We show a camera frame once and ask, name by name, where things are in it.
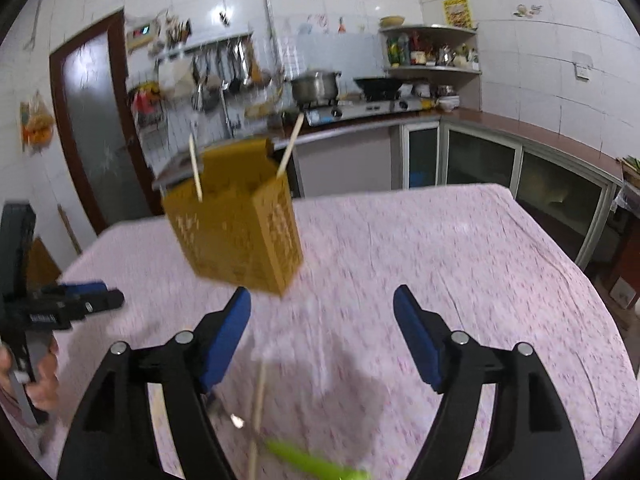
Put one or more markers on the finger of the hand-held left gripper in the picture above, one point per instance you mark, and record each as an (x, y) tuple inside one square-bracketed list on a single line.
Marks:
[(85, 288), (100, 302)]

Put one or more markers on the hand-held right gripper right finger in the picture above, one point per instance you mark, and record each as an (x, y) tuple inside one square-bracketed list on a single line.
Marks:
[(415, 340)]

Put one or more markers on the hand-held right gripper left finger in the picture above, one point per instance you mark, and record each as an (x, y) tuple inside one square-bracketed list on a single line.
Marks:
[(227, 340)]

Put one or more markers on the wooden chopstick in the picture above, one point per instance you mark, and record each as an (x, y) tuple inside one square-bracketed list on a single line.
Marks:
[(195, 170), (257, 410), (290, 145)]

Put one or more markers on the yellow perforated utensil holder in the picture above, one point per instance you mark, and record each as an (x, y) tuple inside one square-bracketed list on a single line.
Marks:
[(235, 230)]

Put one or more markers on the person's left hand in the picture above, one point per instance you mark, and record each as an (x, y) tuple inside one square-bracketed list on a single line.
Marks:
[(45, 385)]

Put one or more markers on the brown wooden board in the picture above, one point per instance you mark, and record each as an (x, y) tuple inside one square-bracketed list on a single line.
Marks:
[(42, 265)]

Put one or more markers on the floral tablecloth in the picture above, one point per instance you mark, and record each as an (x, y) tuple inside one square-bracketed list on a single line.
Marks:
[(450, 260)]

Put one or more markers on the orange hanging bag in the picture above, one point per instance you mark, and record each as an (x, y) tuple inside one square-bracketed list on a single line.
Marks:
[(37, 125)]

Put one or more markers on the steel sink counter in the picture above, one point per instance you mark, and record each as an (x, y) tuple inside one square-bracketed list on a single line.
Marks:
[(172, 172)]

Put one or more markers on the brown framed glass door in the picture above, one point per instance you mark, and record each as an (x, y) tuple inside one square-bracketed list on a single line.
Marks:
[(95, 125)]

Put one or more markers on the red hanging bag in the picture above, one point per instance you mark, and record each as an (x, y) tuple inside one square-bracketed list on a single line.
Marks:
[(146, 102)]

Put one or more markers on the kitchen counter cabinets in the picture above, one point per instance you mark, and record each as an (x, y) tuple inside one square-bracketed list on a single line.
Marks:
[(480, 155)]

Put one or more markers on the steel gas stove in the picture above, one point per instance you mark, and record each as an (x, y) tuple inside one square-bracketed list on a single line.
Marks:
[(360, 110)]

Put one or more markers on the stack of white bowls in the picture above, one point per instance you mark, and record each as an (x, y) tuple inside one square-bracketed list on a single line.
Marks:
[(447, 104)]

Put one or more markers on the black wok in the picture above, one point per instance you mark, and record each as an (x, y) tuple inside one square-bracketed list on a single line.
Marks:
[(377, 87)]

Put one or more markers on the row of hanging kitchen tools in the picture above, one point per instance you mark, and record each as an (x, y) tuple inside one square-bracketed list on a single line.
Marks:
[(225, 72)]

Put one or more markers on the steel cooking pot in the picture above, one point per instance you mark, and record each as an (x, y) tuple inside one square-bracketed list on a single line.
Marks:
[(315, 87)]

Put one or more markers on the steel corner shelf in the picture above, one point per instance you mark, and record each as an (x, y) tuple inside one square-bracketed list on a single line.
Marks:
[(430, 69)]

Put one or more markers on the beige bowl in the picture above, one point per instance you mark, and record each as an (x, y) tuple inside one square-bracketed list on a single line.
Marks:
[(391, 21)]

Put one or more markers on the white wall switch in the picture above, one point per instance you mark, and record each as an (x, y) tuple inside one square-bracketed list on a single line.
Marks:
[(581, 66)]

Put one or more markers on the yellow wall poster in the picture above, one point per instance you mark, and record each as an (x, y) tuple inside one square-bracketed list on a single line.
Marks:
[(456, 11)]

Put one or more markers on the wall sticker decoration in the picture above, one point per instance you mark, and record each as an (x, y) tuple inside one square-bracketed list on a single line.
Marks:
[(527, 10)]

